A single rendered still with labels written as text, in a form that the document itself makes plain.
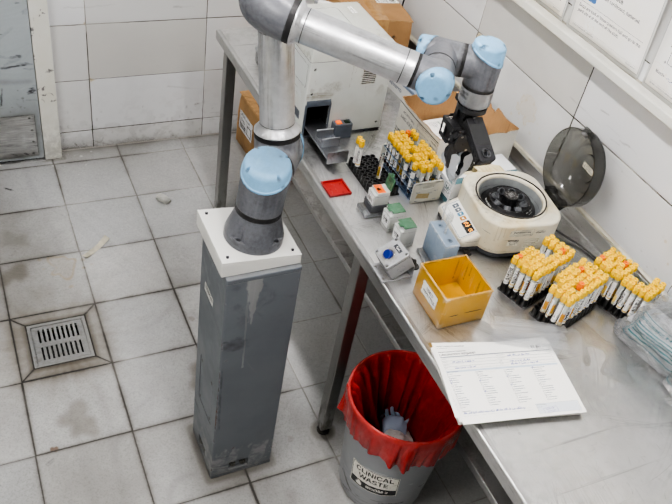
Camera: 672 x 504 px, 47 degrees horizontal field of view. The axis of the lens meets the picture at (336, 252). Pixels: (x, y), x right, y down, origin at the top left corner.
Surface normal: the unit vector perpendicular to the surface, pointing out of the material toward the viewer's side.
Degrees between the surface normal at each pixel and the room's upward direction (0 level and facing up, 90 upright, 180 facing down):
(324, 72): 90
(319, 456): 0
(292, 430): 0
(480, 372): 0
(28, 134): 90
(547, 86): 90
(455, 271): 90
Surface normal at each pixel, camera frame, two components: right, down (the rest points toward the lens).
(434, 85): -0.18, 0.60
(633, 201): -0.90, 0.17
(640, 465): 0.15, -0.74
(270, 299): 0.40, 0.65
